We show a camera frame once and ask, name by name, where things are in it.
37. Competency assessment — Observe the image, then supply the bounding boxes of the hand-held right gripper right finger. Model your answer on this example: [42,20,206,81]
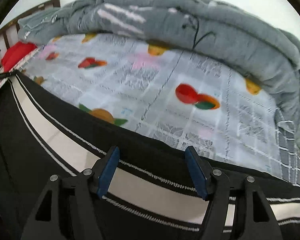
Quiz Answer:
[184,146,283,240]

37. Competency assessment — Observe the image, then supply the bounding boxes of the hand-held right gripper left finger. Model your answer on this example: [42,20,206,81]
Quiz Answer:
[20,146,120,240]

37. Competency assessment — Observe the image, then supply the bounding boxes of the black pants with white stripe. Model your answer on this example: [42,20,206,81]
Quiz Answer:
[0,71,300,240]

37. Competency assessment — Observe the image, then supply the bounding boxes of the red pillow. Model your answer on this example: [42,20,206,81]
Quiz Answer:
[1,42,38,72]

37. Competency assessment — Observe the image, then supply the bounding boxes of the dark wooden headboard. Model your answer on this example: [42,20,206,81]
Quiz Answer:
[0,0,62,68]

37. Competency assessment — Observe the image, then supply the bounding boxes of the grey checked cloth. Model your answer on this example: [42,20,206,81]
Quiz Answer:
[275,110,300,187]

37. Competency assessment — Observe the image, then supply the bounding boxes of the grey quilt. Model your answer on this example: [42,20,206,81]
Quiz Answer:
[17,0,300,153]

